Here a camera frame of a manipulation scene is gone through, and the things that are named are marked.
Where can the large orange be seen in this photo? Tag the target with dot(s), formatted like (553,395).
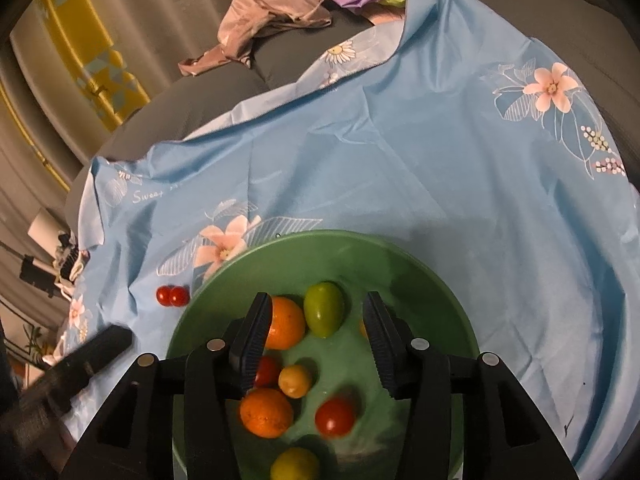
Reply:
(287,325)

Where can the yellow patterned curtain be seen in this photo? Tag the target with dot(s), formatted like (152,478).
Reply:
(85,45)

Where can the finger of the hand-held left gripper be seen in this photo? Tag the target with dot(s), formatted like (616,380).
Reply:
(100,349)

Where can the red cherry tomato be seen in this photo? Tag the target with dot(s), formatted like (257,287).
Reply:
(163,295)
(270,371)
(335,416)
(179,296)

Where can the grey sofa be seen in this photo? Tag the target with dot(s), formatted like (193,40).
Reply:
(210,100)

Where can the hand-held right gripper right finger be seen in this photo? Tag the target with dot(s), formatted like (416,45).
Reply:
(380,345)

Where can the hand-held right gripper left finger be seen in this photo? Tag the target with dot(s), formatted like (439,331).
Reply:
(252,340)

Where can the green plum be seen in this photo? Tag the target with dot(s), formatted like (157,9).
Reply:
(295,465)
(324,308)

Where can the green bowl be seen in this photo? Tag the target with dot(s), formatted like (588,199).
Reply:
(410,280)

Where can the white lamp shade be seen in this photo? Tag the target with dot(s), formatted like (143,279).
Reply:
(42,230)

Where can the small orange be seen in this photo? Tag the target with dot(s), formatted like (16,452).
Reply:
(266,412)

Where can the green potted plant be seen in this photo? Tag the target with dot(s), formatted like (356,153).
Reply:
(32,340)

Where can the blue floral bedsheet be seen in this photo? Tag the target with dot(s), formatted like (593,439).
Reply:
(400,160)

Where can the black tripod device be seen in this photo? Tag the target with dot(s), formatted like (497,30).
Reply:
(32,270)

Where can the pink beige cloth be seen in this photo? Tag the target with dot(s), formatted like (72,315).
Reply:
(265,10)

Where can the white crumpled cloth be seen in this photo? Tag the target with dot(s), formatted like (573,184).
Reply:
(70,272)

